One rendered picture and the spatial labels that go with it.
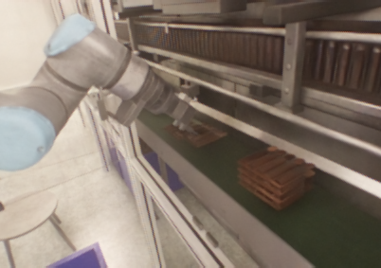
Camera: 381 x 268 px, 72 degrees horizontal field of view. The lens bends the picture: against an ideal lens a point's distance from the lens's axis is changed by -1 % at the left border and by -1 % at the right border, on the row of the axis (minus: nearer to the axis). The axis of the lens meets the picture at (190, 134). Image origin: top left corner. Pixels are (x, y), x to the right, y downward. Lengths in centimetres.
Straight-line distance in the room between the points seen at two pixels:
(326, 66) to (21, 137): 44
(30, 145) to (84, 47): 18
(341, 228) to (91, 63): 48
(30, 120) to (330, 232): 45
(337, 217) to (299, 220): 6
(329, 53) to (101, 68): 37
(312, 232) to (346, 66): 25
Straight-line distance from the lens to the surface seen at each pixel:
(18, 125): 40
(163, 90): 55
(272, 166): 49
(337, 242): 46
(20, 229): 134
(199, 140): 62
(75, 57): 49
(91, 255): 86
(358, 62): 44
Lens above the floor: 102
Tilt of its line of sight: 27 degrees down
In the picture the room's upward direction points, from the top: 6 degrees counter-clockwise
